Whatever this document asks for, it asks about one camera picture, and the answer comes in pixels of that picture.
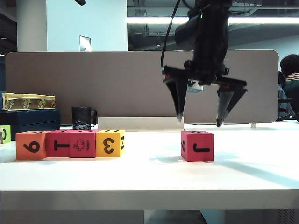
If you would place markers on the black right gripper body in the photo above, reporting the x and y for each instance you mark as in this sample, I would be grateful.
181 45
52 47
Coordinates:
205 74

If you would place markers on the brown desk partition panel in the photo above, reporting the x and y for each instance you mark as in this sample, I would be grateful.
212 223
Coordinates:
93 88

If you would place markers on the navy blue box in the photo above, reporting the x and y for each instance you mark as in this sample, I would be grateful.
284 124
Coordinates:
35 121

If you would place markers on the yellow foam letter block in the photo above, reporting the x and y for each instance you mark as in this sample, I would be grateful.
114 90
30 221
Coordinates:
100 152

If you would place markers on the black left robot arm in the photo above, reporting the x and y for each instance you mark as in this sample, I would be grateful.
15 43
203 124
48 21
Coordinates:
80 2

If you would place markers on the white partition foot bracket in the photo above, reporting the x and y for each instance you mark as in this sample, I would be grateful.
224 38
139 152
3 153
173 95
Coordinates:
254 126

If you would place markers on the framed wall sign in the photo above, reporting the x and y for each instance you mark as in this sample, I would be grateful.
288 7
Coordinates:
85 44

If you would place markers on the pink foam block with J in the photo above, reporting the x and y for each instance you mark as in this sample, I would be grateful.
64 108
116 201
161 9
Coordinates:
201 140

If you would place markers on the black mug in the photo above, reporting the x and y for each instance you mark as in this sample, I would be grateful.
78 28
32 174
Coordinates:
80 116

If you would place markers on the orange foam letter block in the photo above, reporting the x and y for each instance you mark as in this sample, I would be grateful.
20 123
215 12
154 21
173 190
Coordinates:
21 154

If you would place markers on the person in green shirt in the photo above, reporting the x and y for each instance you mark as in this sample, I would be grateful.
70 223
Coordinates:
292 93

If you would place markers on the black office chair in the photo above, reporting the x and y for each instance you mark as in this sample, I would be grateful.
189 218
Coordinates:
283 100

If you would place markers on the pink foam block with O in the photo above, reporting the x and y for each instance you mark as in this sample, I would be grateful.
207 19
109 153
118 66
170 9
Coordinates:
74 152

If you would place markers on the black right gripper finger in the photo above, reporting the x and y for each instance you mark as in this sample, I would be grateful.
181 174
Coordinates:
225 105
180 98

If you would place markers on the yellow patterned box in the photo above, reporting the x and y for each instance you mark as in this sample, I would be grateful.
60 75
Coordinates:
28 99

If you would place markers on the pink foam block with T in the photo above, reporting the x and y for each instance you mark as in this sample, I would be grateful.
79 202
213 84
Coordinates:
51 152

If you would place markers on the green foam block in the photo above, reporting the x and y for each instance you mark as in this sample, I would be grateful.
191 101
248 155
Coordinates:
8 135

